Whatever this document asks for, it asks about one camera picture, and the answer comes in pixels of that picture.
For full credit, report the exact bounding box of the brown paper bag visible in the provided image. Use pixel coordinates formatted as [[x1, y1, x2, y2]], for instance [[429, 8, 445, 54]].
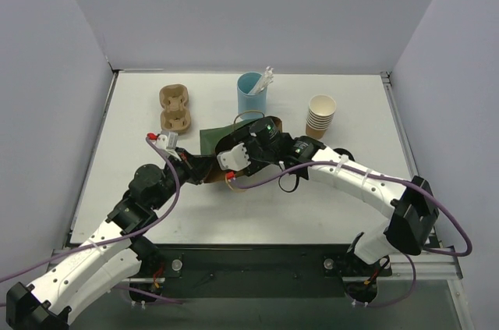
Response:
[[200, 115, 283, 183]]

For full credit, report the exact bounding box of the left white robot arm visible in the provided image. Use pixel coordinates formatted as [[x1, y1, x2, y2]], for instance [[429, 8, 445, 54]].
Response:
[[5, 148, 216, 329]]

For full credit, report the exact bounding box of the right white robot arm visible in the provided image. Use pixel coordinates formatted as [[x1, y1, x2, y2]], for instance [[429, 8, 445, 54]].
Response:
[[214, 117, 439, 274]]

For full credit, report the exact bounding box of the light blue cylindrical container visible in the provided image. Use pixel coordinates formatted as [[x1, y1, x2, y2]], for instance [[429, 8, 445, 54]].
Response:
[[237, 73, 267, 119]]

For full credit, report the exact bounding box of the stack of pulp cup carriers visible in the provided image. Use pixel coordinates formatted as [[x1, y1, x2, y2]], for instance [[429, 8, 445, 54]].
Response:
[[159, 83, 192, 134]]

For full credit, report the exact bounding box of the stack of brown paper cups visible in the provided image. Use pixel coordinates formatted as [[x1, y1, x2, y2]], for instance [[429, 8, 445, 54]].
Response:
[[306, 94, 337, 140]]

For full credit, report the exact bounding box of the stack of black cup lids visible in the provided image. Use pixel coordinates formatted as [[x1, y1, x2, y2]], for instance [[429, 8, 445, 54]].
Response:
[[334, 147, 355, 161]]

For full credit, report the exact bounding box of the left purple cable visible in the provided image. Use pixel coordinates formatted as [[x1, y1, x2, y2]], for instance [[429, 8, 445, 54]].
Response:
[[0, 138, 184, 306]]

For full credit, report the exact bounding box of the purple cable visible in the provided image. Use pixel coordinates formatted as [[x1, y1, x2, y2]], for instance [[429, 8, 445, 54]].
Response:
[[0, 138, 184, 306], [228, 161, 473, 310]]

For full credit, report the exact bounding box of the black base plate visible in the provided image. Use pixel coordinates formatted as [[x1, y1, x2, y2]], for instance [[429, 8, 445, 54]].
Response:
[[129, 244, 392, 300]]

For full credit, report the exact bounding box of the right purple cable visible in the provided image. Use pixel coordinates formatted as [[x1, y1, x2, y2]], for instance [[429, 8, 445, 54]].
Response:
[[228, 161, 473, 310]]

